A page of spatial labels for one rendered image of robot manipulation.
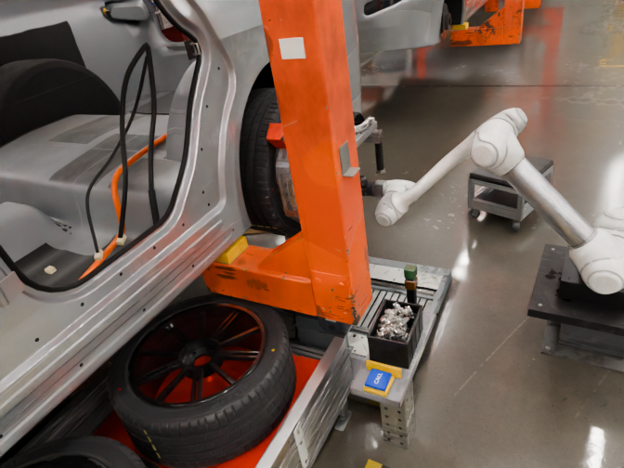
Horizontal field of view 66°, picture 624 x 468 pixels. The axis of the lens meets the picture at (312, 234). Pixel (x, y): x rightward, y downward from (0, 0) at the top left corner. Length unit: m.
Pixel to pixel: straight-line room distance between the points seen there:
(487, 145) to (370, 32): 2.80
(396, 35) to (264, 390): 3.44
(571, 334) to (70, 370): 1.94
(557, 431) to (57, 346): 1.75
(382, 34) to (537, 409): 3.24
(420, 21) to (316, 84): 3.23
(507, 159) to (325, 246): 0.72
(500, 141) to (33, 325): 1.52
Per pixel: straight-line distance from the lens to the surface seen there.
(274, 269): 1.78
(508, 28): 5.47
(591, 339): 2.39
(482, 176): 3.10
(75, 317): 1.48
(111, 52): 3.75
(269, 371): 1.67
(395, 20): 4.42
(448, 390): 2.21
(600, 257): 1.95
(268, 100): 2.04
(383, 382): 1.61
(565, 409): 2.23
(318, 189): 1.45
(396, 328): 1.67
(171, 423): 1.65
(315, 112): 1.35
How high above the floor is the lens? 1.70
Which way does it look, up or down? 31 degrees down
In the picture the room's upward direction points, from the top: 10 degrees counter-clockwise
